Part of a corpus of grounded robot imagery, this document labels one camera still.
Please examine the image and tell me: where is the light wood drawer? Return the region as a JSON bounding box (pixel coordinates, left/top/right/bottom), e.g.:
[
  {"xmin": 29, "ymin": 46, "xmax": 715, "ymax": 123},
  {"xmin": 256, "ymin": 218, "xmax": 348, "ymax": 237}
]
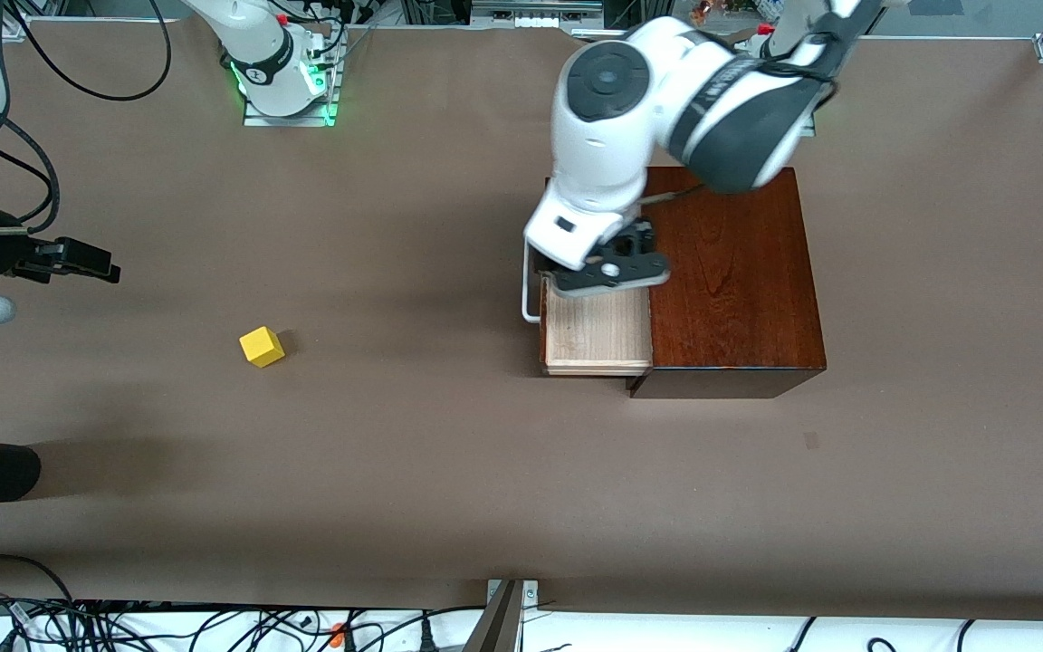
[{"xmin": 521, "ymin": 243, "xmax": 655, "ymax": 378}]

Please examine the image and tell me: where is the yellow block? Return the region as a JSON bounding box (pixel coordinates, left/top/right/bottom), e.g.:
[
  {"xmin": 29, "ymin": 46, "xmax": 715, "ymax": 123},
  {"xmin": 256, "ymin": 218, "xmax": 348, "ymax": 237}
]
[{"xmin": 239, "ymin": 326, "xmax": 287, "ymax": 369}]

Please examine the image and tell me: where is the dark brown wooden cabinet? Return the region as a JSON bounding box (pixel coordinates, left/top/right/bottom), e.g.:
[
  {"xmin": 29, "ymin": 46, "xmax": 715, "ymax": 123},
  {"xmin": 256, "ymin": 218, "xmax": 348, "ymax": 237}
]
[{"xmin": 627, "ymin": 167, "xmax": 828, "ymax": 399}]

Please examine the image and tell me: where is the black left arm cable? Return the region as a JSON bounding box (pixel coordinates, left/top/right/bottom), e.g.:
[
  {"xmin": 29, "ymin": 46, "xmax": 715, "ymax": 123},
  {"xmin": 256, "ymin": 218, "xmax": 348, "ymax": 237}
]
[{"xmin": 639, "ymin": 34, "xmax": 841, "ymax": 207}]

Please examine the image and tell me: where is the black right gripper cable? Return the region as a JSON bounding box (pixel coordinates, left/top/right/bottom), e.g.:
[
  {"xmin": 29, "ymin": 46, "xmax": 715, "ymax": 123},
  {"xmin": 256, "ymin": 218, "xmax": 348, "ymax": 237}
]
[{"xmin": 0, "ymin": 77, "xmax": 61, "ymax": 236}]

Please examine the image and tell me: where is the long black looping cable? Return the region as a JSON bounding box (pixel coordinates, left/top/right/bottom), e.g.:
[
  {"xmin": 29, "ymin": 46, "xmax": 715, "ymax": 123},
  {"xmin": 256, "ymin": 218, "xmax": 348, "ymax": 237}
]
[{"xmin": 7, "ymin": 0, "xmax": 173, "ymax": 101}]

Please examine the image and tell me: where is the aluminium right arm base plate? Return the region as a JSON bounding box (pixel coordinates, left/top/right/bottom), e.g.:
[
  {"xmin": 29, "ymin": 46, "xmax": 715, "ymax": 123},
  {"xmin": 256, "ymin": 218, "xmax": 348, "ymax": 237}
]
[{"xmin": 243, "ymin": 25, "xmax": 343, "ymax": 128}]

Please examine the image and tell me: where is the tangled black cable bundle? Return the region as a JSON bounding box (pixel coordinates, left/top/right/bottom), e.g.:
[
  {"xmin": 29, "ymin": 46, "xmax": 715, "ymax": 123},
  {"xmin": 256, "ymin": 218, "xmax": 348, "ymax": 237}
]
[{"xmin": 0, "ymin": 554, "xmax": 486, "ymax": 652}]

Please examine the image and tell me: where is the aluminium bracket with dark post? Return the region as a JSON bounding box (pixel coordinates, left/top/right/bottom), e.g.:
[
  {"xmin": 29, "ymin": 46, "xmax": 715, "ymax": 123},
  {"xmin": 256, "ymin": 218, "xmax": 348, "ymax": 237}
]
[{"xmin": 463, "ymin": 580, "xmax": 541, "ymax": 652}]

